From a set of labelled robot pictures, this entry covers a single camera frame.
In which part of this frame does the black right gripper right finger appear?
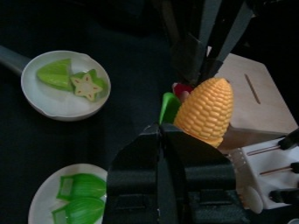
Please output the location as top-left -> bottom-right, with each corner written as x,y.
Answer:
161,123 -> 253,224

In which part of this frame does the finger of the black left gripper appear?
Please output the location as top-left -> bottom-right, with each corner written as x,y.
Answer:
159,0 -> 225,87
201,0 -> 257,84

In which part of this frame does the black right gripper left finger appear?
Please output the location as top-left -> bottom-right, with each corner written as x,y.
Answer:
105,123 -> 163,224

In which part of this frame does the yellow toy corn cob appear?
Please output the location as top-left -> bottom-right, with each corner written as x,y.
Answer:
173,77 -> 235,149

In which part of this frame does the green toy corn husk piece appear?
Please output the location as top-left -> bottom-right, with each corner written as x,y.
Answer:
51,197 -> 107,224
57,172 -> 109,202

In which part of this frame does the red toy piece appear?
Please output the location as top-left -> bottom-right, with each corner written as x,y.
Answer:
173,82 -> 195,103

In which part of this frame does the wooden toy box with slot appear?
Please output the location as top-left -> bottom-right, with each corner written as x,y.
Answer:
205,45 -> 299,152

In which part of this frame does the white oval plate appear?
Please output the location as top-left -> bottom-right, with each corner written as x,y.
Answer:
27,163 -> 111,224

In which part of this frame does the green toy starfruit slice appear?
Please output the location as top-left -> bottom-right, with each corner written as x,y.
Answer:
70,68 -> 109,102

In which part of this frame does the white toy frying pan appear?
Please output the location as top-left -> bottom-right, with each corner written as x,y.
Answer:
0,45 -> 113,123

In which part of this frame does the green toy fruit wedge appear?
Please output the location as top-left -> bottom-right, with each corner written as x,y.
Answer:
36,58 -> 75,92

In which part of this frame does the black knife handle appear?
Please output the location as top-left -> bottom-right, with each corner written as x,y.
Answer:
277,128 -> 299,151
267,187 -> 299,206
289,162 -> 299,175

